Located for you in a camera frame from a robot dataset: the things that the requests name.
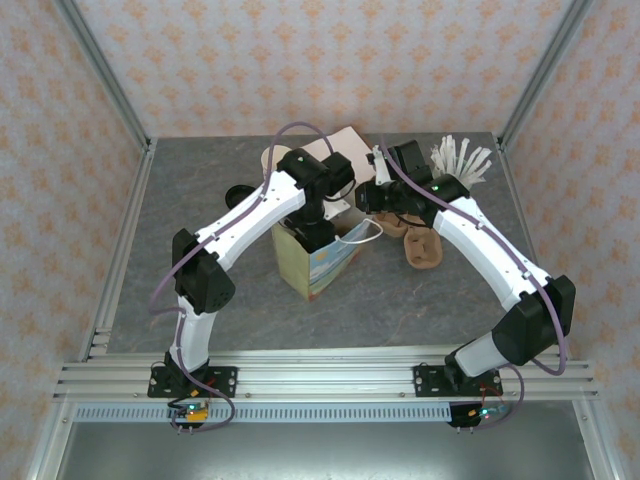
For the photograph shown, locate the aluminium frame post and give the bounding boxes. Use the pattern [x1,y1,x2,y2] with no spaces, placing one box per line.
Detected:
[499,0,596,149]
[52,0,152,151]

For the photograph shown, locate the grey metal base panel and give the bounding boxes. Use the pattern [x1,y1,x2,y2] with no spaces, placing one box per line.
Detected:
[54,422,596,480]

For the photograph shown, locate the stack of black lids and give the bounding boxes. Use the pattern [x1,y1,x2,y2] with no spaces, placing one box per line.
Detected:
[224,183,255,207]

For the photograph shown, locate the slotted grey cable duct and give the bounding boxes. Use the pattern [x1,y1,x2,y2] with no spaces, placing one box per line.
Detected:
[73,403,454,424]

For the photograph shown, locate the small control circuit board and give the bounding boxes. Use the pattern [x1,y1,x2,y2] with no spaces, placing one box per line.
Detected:
[449,399,512,429]
[167,399,211,427]

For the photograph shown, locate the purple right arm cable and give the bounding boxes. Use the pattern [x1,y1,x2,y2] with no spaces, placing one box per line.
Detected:
[378,133,569,432]

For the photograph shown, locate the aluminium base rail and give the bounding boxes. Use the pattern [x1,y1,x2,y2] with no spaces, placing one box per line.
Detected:
[52,342,599,402]

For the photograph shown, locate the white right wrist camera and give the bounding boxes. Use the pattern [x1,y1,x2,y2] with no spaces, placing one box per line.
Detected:
[366,144,395,187]

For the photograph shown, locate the brown pulp cup carrier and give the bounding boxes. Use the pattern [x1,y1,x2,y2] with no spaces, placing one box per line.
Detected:
[402,225,445,270]

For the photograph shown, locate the printed paper bag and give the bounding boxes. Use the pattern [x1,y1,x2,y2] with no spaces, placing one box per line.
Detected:
[271,204,386,303]

